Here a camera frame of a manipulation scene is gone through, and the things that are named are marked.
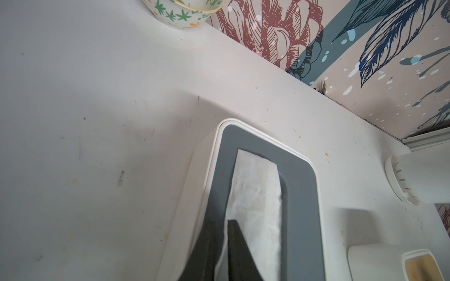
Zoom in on white utensil holder cup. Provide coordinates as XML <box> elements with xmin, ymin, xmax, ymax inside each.
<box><xmin>384</xmin><ymin>144</ymin><xmax>450</xmax><ymax>206</ymax></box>

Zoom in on grey tissue box lid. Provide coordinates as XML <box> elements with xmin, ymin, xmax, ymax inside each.
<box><xmin>199</xmin><ymin>122</ymin><xmax>325</xmax><ymax>281</ymax></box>

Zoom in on bamboo tissue box lid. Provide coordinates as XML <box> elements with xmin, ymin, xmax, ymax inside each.
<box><xmin>401</xmin><ymin>249</ymin><xmax>444</xmax><ymax>281</ymax></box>

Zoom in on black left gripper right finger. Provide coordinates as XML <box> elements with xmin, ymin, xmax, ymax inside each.
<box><xmin>227</xmin><ymin>220</ymin><xmax>262</xmax><ymax>281</ymax></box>

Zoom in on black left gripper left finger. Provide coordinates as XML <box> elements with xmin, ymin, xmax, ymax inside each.
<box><xmin>178</xmin><ymin>221</ymin><xmax>216</xmax><ymax>281</ymax></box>

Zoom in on floral ceramic bowl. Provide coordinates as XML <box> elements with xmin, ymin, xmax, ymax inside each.
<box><xmin>143</xmin><ymin>0</ymin><xmax>224</xmax><ymax>29</ymax></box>

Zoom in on aluminium frame post right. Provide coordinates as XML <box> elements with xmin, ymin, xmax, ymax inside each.
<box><xmin>402</xmin><ymin>127</ymin><xmax>450</xmax><ymax>152</ymax></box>

